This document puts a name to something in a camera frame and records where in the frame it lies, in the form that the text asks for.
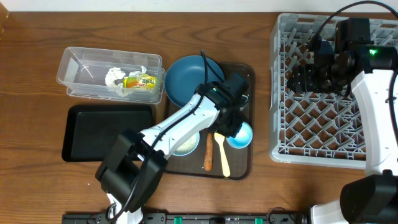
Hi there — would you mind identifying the dark blue plate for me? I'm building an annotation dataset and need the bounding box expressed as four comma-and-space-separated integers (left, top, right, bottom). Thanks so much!
164, 55, 205, 108

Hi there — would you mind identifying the light blue cup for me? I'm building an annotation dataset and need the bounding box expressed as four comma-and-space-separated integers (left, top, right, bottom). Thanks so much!
226, 122, 253, 149

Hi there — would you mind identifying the green yellow snack wrapper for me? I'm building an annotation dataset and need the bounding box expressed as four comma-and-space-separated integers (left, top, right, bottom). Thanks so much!
123, 74, 157, 90

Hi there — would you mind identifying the white tissue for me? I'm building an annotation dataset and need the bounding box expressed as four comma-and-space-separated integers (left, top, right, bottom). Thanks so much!
104, 66, 147, 97

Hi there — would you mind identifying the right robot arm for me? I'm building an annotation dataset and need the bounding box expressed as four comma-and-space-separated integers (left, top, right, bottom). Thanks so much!
287, 18, 397, 223

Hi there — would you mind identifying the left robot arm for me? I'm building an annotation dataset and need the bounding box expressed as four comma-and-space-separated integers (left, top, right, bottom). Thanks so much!
95, 73, 249, 223

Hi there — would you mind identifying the grey dishwasher rack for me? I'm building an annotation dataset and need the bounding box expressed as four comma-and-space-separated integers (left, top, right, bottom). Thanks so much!
269, 14, 397, 170

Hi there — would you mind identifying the clear plastic waste bin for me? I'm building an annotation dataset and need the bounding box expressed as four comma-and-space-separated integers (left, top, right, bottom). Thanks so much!
57, 47, 165, 105

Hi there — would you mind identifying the yellow plastic spoon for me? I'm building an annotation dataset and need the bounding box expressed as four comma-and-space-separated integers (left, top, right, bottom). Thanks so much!
214, 133, 231, 177

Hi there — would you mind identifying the carrot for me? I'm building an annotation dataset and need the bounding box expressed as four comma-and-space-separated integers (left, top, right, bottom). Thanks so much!
203, 133, 213, 171

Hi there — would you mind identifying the light blue rice bowl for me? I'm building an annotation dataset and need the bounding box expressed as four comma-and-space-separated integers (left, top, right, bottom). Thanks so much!
173, 132, 200, 156

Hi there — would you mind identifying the brown serving tray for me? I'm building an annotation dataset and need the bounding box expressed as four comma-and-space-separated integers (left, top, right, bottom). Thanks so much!
166, 62, 255, 180

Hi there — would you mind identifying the black tray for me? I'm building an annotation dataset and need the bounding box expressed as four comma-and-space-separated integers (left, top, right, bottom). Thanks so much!
62, 105, 154, 162

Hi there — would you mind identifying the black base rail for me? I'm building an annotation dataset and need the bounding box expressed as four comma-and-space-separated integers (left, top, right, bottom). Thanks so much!
62, 212, 311, 224

